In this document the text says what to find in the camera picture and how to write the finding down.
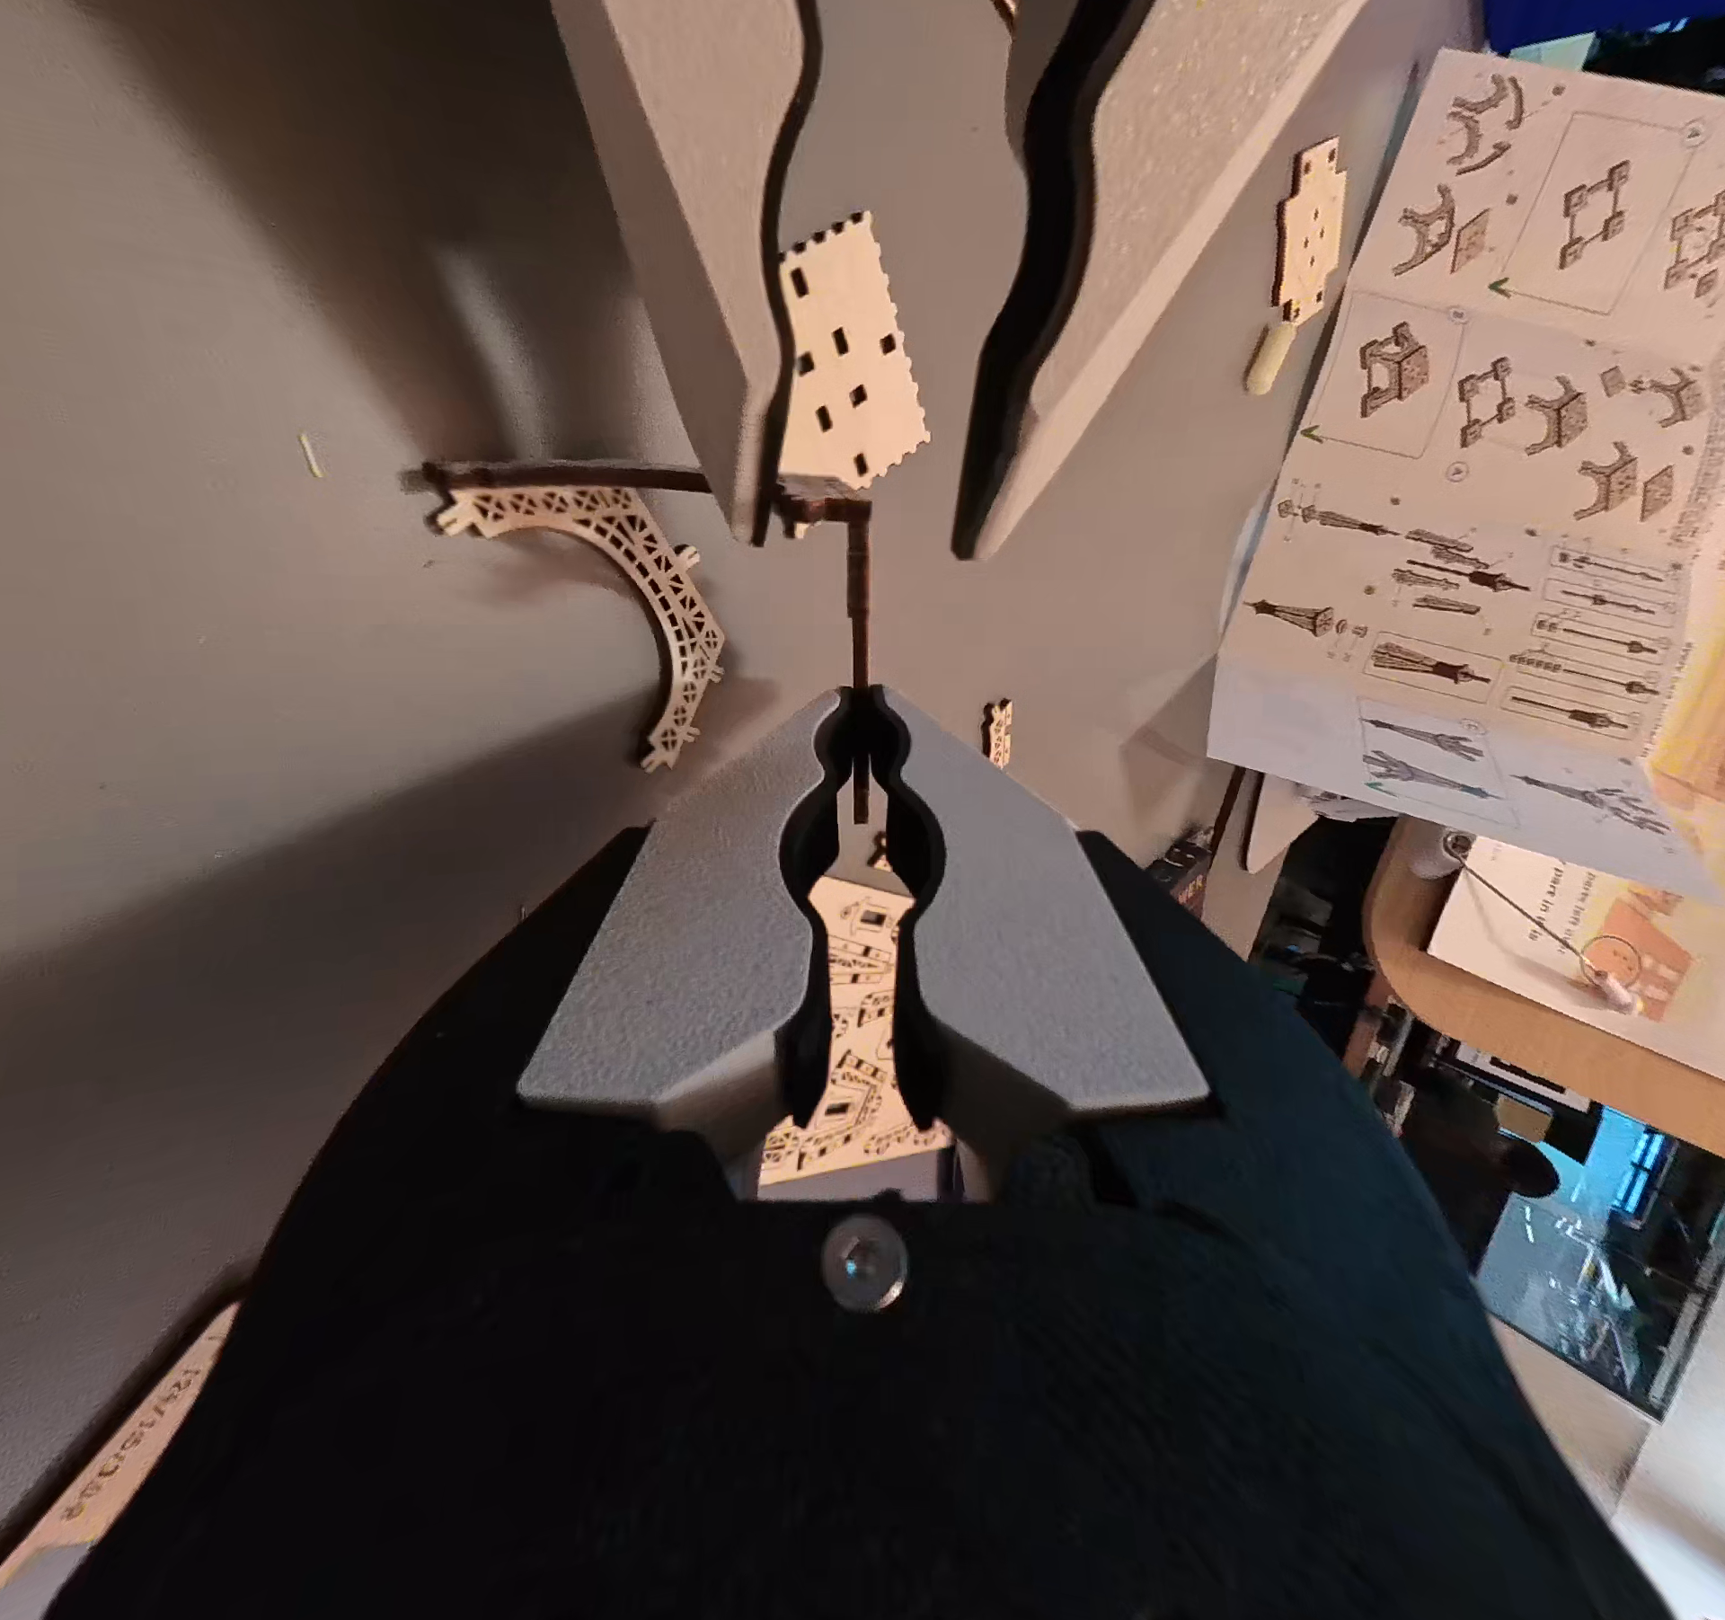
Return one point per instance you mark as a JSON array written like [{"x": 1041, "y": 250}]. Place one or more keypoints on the colour instruction card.
[{"x": 1523, "y": 933}]

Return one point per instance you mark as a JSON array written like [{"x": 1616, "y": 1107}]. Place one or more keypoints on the wooden parts sheet with lettering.
[{"x": 121, "y": 1444}]

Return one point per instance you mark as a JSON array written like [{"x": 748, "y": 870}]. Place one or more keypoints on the grey desk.
[{"x": 268, "y": 231}]

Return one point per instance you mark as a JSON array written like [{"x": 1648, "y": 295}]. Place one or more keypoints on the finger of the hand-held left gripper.
[
  {"x": 1213, "y": 56},
  {"x": 646, "y": 56}
]

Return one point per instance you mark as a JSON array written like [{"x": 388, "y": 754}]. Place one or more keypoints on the folded black-white instruction sheet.
[{"x": 1482, "y": 433}]

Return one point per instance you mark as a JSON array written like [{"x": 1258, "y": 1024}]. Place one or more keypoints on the square toothed wooden plate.
[{"x": 862, "y": 298}]

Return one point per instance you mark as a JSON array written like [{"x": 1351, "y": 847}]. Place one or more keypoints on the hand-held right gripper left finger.
[{"x": 660, "y": 972}]

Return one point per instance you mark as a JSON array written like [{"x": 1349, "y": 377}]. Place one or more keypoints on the small wooden connector piece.
[{"x": 998, "y": 733}]

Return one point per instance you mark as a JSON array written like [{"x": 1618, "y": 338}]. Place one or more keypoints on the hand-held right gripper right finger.
[{"x": 1064, "y": 972}]

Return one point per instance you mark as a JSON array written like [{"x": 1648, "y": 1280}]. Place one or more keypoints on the large wooden parts sheet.
[{"x": 855, "y": 972}]

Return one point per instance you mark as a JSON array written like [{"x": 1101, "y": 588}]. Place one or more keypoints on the plywood clipboard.
[{"x": 1482, "y": 1039}]

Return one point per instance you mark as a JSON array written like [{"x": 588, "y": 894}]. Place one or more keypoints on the small wood splinter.
[{"x": 311, "y": 455}]

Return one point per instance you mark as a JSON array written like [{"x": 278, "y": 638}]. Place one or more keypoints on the small cross-shaped wooden plate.
[{"x": 1308, "y": 231}]

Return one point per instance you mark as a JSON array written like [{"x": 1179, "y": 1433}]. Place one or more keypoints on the small pale wax stick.
[{"x": 1265, "y": 360}]

